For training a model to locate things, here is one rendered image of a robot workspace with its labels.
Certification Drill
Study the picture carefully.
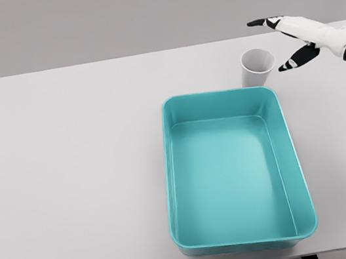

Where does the white paper cup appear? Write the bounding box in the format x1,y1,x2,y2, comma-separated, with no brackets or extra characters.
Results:
236,45,280,89

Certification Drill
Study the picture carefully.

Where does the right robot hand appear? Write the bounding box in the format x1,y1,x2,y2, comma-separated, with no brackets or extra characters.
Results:
246,6,339,77

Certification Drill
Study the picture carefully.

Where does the teal plastic basket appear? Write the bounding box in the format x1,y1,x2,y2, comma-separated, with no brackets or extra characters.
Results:
146,75,322,259

